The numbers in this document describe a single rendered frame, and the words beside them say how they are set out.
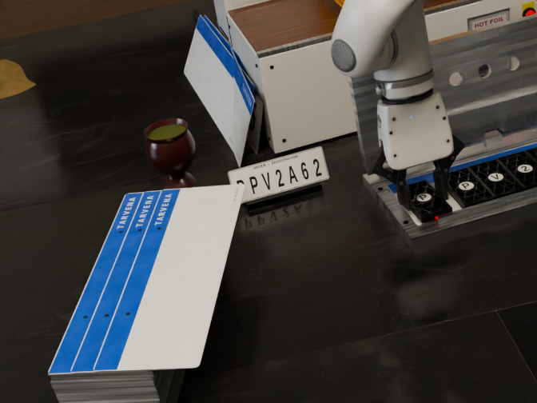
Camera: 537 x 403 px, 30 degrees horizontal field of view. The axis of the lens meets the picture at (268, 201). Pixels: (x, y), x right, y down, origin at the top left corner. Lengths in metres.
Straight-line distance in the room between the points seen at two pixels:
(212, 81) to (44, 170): 0.36
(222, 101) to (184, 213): 0.47
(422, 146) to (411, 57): 0.14
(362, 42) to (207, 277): 0.37
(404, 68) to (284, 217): 0.33
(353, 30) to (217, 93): 0.62
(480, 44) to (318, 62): 0.27
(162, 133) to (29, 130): 0.44
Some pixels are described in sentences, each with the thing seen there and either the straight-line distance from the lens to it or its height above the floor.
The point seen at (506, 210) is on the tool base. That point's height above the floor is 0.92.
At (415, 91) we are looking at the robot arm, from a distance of 1.43.
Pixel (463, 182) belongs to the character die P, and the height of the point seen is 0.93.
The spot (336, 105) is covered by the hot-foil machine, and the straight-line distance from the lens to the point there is 1.74.
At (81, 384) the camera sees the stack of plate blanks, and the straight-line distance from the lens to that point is 1.24.
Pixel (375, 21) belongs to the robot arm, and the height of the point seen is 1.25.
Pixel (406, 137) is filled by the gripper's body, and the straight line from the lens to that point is 1.45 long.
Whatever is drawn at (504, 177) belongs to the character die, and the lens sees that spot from 1.57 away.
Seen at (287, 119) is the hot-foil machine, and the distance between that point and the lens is 1.72.
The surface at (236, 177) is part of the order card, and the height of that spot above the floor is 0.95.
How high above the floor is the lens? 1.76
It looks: 32 degrees down
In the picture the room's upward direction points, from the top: 10 degrees counter-clockwise
